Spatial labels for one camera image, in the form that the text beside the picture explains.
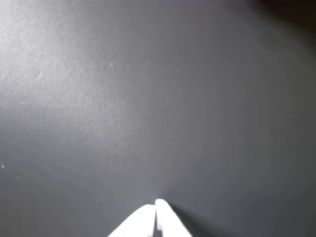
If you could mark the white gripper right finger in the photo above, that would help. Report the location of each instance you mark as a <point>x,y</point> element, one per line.
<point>170,222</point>

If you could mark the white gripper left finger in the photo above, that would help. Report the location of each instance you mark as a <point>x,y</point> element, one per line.
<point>142,222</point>

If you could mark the dark grey mat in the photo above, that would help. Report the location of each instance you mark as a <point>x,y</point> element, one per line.
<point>98,98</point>

